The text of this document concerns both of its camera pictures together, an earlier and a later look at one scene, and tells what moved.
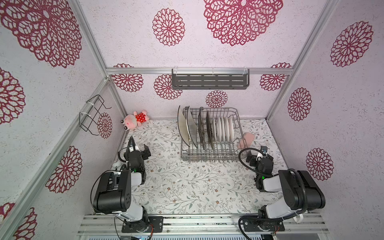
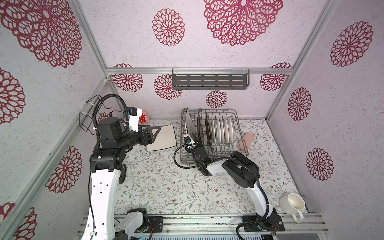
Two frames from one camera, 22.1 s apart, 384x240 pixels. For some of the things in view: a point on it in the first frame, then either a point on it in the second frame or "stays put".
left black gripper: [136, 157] to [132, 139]
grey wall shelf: [210, 79] stays put
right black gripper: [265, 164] to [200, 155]
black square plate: [201, 131] stays put
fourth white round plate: [231, 129] stays put
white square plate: [191, 126] stays put
